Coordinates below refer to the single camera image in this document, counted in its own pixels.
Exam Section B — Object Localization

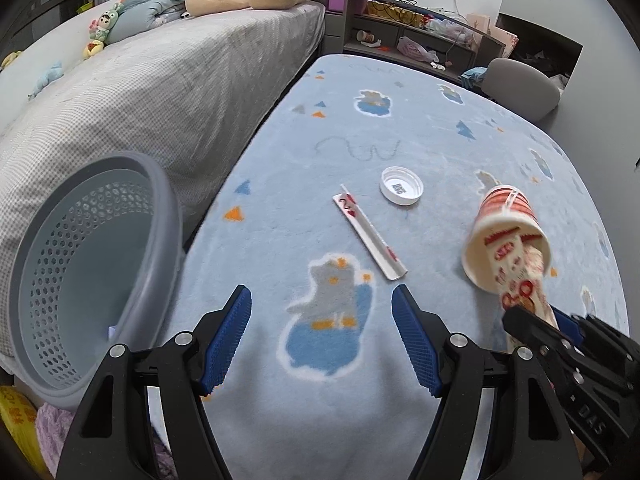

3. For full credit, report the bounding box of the gold and red box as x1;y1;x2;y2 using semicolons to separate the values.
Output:
367;0;427;29

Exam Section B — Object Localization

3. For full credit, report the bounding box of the playing card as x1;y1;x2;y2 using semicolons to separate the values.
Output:
332;185;408;281

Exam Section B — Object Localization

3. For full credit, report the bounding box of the grey nightstand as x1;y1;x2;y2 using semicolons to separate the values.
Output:
322;10;347;56

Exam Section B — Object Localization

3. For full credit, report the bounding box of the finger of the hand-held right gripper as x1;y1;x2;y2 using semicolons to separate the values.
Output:
552;310;640;363
502;306;632;397

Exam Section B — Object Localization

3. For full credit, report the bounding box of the blue cloth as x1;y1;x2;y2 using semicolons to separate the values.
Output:
460;66;489;91

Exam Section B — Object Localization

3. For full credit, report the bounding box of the pink plastic bag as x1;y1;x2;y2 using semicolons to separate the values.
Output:
397;36;441;64

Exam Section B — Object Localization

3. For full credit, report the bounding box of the window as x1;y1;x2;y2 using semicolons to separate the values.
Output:
0;0;91;56

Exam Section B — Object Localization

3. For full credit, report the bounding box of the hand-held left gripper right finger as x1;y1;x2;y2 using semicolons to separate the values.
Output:
391;284;583;480

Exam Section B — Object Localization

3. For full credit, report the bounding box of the red white snack wrapper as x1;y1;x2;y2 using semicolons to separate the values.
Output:
492;232;559;354

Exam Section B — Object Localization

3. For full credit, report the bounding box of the clear plastic bag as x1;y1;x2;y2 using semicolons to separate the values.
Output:
425;10;476;42

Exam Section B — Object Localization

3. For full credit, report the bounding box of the yellow printed bag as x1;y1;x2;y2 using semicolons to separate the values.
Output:
0;385;51;479

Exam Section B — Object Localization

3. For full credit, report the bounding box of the grey chair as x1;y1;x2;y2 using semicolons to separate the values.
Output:
485;57;561;122

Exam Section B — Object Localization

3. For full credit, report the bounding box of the bed with grey checked sheet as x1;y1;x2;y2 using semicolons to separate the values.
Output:
0;0;342;371

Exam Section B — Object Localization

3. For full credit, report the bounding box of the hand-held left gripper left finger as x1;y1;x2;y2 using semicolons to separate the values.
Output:
56;284;252;480

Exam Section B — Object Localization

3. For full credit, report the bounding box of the grey perforated plastic basket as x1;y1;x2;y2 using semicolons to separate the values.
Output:
7;151;183;406

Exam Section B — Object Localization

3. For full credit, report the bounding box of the purple fluffy rug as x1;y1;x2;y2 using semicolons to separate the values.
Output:
35;402;176;480

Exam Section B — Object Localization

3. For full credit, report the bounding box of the blue printed blanket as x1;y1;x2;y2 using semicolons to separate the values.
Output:
150;52;632;480

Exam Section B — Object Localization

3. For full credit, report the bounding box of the pale pink gift box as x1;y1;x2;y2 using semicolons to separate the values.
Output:
467;12;519;59

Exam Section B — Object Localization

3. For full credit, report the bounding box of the light blue plush toy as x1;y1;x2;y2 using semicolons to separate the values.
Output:
27;60;65;99

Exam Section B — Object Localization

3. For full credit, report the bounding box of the grey shelf desk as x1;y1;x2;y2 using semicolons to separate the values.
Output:
342;0;506;86

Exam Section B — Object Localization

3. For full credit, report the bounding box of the red striped paper cup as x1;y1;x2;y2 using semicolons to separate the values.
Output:
461;185;554;294

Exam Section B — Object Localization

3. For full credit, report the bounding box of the folded light blue quilt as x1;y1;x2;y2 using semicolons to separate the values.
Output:
102;0;226;46

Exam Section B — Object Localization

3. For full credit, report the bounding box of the green haired plush doll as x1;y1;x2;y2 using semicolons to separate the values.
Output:
89;2;125;41

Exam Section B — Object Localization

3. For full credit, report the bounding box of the dark open cabinet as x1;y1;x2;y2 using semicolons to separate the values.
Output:
500;12;584;92

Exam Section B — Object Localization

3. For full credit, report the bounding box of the white round bottle cap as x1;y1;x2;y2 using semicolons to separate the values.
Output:
379;166;425;206

